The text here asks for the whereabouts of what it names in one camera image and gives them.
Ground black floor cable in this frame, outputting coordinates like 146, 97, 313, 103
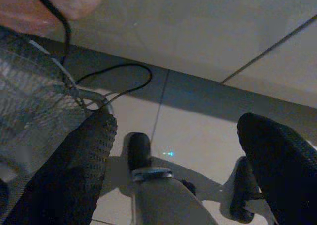
27, 0, 152, 111

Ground orange plastic bag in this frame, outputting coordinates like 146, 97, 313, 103
0, 0, 104, 35

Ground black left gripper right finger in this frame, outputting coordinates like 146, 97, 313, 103
237, 112, 317, 225

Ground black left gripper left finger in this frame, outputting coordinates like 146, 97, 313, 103
3, 112, 118, 225

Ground white cabinet door under sink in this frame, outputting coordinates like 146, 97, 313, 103
222, 19, 317, 109

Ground grey wire floor fan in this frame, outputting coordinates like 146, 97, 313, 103
0, 25, 100, 221

